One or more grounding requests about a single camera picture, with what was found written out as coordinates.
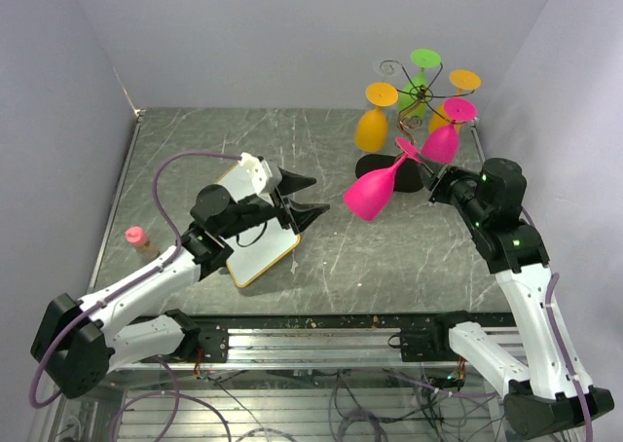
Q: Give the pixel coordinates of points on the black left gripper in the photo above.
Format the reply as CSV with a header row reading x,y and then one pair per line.
x,y
301,215

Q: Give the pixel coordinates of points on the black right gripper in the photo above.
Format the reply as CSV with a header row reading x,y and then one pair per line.
x,y
450,174

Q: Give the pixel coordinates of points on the pink wine glass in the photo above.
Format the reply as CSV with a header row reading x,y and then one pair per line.
x,y
442,145
370,193

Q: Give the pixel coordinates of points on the pink wine glass front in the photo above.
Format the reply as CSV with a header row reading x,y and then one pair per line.
x,y
370,193

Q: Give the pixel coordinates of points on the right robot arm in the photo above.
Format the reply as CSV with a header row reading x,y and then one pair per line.
x,y
550,391

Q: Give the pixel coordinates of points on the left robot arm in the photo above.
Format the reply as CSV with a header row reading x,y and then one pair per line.
x,y
245,223

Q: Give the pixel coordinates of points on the orange wine glass left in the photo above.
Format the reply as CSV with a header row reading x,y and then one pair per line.
x,y
372,127

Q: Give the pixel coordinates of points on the orange wine glass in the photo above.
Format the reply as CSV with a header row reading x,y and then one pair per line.
x,y
466,82
372,127

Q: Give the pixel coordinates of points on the green wine glass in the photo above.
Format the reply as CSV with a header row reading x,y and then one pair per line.
x,y
412,100

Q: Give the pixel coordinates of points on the orange wine glass right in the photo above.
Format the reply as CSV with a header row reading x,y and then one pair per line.
x,y
466,82

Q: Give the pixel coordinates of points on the yellow-framed whiteboard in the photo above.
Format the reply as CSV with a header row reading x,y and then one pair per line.
x,y
258,249

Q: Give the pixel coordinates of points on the pink-capped bottle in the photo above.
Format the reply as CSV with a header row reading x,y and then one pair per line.
x,y
140,241

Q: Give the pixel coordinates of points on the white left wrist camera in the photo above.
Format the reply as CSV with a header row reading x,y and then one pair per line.
x,y
264,175

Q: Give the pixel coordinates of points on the copper wire glass rack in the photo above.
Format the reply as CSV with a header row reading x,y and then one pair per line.
x,y
406,179

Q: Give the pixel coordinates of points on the aluminium mounting rail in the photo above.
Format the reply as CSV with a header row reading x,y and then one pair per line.
x,y
302,341

